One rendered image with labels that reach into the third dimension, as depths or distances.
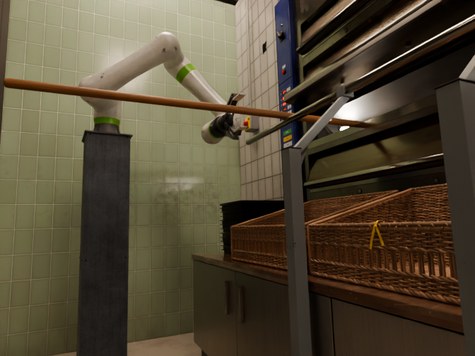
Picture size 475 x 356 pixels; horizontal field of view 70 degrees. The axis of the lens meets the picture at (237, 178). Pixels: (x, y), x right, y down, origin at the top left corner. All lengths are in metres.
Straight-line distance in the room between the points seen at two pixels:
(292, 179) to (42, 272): 1.82
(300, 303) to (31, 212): 1.85
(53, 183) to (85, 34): 1.06
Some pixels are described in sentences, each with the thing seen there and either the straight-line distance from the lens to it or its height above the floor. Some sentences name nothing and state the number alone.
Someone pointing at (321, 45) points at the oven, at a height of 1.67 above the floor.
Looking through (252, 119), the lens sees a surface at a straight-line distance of 2.43.
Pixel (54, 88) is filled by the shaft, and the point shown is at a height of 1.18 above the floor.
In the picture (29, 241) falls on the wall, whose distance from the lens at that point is 2.43.
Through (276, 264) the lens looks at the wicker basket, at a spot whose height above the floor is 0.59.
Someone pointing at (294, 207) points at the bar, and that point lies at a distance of 0.95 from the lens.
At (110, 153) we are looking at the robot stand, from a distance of 1.74.
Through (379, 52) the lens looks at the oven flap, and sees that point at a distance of 1.50.
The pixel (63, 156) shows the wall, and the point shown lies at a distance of 2.46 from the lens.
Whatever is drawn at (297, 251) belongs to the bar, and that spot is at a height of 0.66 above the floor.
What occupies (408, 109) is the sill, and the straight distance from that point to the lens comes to 1.47.
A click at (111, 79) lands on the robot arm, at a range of 1.71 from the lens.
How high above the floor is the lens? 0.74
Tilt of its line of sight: 8 degrees up
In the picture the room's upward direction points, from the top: 2 degrees counter-clockwise
